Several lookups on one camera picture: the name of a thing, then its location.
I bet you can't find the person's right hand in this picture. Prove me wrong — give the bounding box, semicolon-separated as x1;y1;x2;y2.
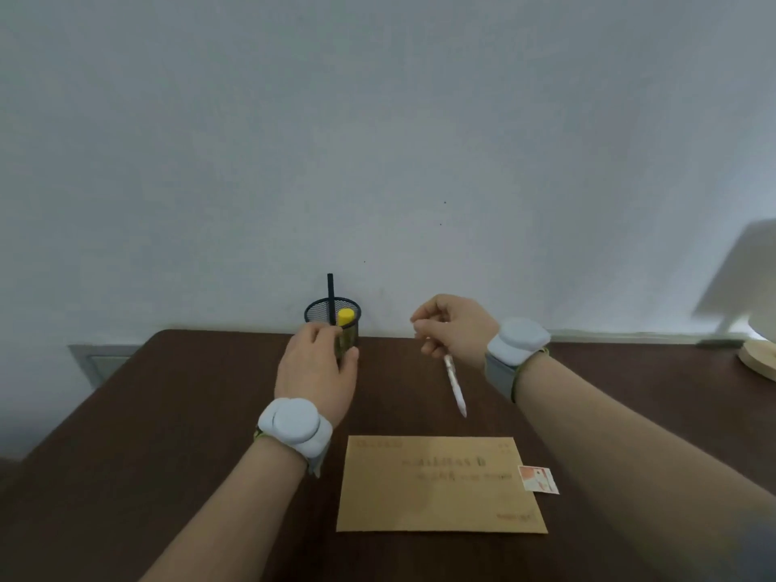
410;295;502;370

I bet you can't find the brown paper envelope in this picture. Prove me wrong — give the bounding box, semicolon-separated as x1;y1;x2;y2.
336;435;549;534

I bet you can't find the person's left forearm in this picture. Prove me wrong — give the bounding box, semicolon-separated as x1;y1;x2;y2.
139;439;310;582

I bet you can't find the white right wrist tracker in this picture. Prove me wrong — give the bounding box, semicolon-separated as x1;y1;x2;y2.
484;317;552;404

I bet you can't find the white pen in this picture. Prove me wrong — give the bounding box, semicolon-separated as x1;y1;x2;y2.
441;350;468;419

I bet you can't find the person's right forearm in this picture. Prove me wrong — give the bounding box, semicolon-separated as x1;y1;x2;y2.
514;351;776;582

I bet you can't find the black mesh pen holder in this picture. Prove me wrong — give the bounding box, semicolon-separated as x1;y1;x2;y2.
304;297;362;360

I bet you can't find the white lamp with wooden base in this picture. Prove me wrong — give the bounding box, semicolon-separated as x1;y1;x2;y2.
737;309;776;383

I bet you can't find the white left wrist tracker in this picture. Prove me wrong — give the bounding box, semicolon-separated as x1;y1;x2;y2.
253;398;335;477

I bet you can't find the white wrist tracker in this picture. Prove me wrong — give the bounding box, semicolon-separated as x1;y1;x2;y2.
253;398;335;477
484;317;552;404

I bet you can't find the person's left hand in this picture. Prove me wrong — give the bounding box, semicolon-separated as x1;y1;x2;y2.
274;323;360;428

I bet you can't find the orange and white postage stamp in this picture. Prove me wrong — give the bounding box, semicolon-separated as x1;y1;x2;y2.
518;464;560;496

